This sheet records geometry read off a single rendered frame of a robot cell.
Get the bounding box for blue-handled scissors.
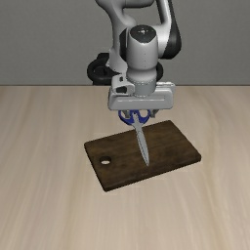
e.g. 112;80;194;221
117;108;152;167

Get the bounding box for dark brown cutting board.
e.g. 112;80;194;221
83;119;202;192

